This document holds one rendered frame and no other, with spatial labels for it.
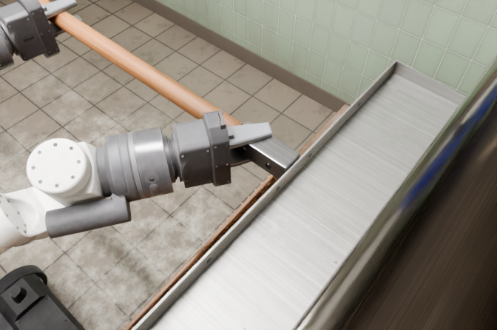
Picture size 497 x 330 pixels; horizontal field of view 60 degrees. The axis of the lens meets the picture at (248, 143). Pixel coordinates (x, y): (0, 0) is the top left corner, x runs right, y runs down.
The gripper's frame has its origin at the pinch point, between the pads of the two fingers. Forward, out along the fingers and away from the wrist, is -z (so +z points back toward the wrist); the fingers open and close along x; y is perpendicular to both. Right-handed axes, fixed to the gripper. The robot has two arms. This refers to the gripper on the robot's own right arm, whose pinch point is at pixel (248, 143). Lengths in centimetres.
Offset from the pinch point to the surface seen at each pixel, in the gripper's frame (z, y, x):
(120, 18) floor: 27, 221, -120
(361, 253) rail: 1.1, -27.5, 22.8
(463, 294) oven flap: -4.7, -30.3, 20.0
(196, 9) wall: -19, 189, -101
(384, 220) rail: -1.1, -26.0, 22.8
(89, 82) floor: 49, 162, -120
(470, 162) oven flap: -10.2, -22.2, 20.6
